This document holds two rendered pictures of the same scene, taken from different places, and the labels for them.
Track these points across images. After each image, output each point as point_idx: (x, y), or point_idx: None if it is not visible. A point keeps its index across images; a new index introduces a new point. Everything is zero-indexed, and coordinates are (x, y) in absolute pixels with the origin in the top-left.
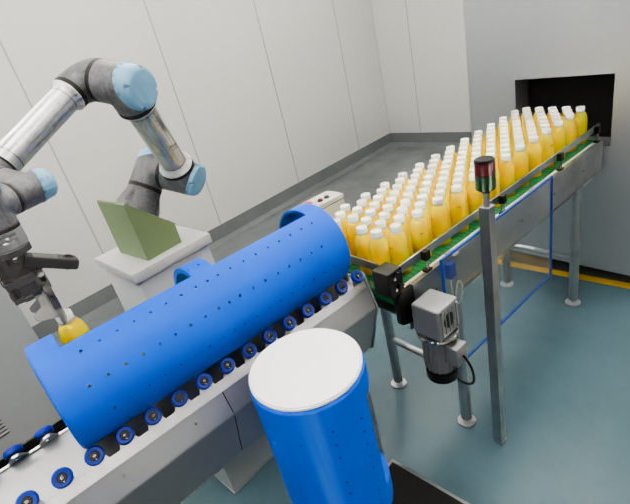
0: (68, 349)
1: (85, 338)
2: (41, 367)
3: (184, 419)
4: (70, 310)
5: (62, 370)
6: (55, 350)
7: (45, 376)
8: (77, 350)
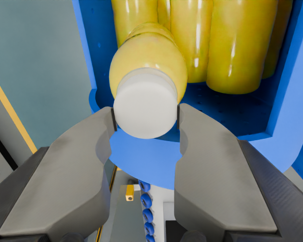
0: (295, 117)
1: None
2: (280, 170)
3: None
4: (156, 84)
5: None
6: (272, 145)
7: (292, 161)
8: None
